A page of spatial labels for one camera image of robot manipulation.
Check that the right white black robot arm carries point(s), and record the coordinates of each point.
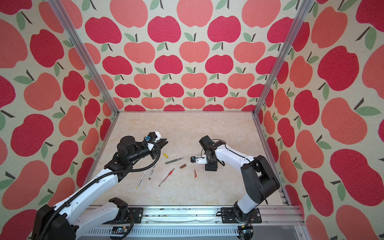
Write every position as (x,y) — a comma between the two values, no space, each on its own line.
(259,179)

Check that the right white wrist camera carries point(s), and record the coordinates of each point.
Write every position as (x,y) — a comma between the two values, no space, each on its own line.
(199,159)

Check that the green fountain pen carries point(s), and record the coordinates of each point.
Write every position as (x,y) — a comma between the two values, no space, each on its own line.
(175,160)

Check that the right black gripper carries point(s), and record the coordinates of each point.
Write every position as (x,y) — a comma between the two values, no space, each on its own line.
(210,167)

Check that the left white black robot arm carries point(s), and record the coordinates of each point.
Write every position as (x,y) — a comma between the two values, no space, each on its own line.
(66,220)

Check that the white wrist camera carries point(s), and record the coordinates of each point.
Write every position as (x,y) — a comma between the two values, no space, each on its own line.
(153,136)
(199,159)

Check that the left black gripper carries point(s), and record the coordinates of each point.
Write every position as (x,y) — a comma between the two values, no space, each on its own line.
(154,152)

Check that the aluminium front frame rail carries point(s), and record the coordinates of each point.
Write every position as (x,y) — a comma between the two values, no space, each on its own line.
(193,215)

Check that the white patterned pen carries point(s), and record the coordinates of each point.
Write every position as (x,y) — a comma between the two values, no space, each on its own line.
(151,173)

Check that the red gel pen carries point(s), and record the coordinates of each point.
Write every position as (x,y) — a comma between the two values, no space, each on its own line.
(166,177)

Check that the aluminium frame post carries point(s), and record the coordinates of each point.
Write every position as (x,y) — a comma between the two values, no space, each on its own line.
(286,47)
(70,29)

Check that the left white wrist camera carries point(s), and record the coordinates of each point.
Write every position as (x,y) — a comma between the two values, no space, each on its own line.
(153,136)

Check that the white slotted cable duct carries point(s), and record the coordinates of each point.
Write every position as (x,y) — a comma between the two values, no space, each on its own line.
(141,231)

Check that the right aluminium frame post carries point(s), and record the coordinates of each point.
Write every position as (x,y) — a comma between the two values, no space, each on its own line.
(286,47)

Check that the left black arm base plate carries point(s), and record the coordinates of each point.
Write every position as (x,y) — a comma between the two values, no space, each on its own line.
(135,215)

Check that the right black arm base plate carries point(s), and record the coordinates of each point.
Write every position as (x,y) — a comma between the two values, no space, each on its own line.
(229,216)

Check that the left aluminium frame post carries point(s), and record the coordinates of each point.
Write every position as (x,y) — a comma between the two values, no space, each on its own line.
(70,29)

